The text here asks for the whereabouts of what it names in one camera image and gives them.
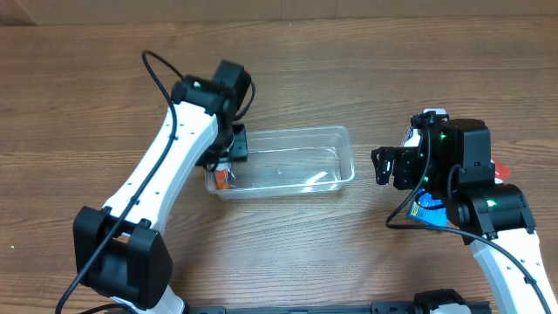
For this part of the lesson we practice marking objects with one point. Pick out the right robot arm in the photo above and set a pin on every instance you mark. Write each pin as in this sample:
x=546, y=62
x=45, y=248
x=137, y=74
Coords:
x=452, y=162

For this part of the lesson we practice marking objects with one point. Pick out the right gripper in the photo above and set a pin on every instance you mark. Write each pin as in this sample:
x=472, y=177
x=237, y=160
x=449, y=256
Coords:
x=399, y=165

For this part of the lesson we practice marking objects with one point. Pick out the white medicine box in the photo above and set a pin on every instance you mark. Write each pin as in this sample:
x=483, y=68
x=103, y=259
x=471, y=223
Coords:
x=414, y=136

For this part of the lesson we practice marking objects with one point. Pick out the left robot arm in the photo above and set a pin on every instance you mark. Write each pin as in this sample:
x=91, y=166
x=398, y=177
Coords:
x=120, y=251

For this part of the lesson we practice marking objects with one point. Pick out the blue medicine box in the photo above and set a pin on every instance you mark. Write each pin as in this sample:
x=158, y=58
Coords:
x=427, y=210

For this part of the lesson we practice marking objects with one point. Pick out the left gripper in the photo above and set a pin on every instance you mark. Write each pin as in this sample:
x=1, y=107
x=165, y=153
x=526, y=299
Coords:
x=238, y=144

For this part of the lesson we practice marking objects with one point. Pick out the clear plastic container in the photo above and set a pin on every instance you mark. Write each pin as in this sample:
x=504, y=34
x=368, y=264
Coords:
x=290, y=162

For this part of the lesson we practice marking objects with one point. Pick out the orange pill bottle white cap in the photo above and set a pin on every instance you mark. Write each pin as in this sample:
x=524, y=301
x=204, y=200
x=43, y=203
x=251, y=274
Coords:
x=222, y=176

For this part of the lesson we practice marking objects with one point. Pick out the red medicine box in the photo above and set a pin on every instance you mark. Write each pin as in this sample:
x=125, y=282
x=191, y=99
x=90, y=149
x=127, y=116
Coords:
x=501, y=172

